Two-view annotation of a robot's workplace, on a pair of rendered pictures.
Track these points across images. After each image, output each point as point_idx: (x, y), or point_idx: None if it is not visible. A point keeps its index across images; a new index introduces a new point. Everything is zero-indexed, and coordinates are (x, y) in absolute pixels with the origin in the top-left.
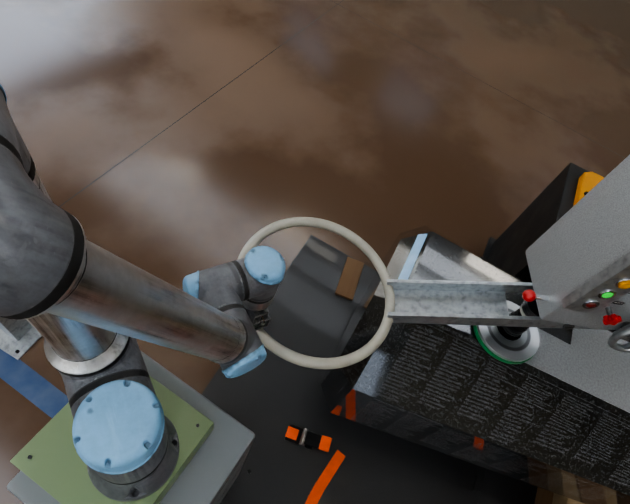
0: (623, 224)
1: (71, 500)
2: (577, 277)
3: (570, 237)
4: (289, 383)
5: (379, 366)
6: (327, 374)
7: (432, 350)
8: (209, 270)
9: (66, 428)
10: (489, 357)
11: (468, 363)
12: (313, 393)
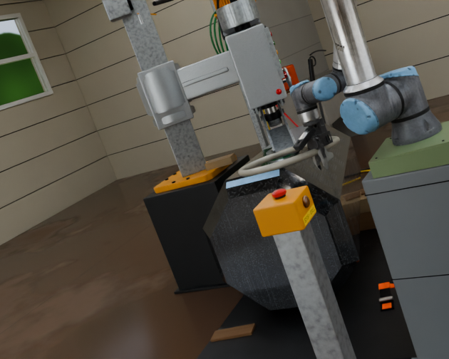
0: (255, 45)
1: None
2: (271, 71)
3: (252, 75)
4: (347, 323)
5: (321, 185)
6: (333, 247)
7: (304, 166)
8: (311, 84)
9: (420, 145)
10: (301, 152)
11: (307, 159)
12: (348, 311)
